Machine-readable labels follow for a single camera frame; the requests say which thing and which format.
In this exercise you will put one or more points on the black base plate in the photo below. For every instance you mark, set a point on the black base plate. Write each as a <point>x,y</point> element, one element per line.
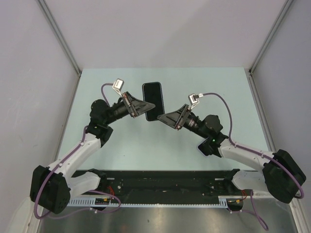
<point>166,185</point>

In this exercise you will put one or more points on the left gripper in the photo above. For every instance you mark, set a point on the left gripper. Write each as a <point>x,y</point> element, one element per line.
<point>137,107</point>

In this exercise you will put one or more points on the black phone case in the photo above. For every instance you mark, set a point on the black phone case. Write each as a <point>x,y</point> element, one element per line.
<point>152,93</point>

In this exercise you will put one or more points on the phone in lilac case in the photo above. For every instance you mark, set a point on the phone in lilac case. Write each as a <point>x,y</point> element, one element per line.
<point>204,147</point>

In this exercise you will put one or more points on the right aluminium frame post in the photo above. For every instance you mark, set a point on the right aluminium frame post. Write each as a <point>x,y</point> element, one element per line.
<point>271,34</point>

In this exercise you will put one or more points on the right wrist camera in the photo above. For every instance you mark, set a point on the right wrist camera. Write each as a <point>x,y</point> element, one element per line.
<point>194,100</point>

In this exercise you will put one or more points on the slotted cable duct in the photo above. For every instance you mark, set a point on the slotted cable duct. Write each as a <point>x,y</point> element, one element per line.
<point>200,202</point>

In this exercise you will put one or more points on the aluminium frame post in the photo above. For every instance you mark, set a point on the aluminium frame post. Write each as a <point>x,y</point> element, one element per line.
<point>58,35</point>
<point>271,34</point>

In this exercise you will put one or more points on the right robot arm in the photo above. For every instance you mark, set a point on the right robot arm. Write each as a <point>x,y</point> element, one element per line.
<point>279,174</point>

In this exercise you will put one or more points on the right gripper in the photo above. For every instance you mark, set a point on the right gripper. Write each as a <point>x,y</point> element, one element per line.
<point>174,119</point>

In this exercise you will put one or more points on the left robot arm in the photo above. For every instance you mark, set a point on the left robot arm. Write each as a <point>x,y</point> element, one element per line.
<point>52,187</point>

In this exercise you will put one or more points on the left aluminium frame post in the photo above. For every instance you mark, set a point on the left aluminium frame post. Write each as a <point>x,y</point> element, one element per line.
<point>58,35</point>

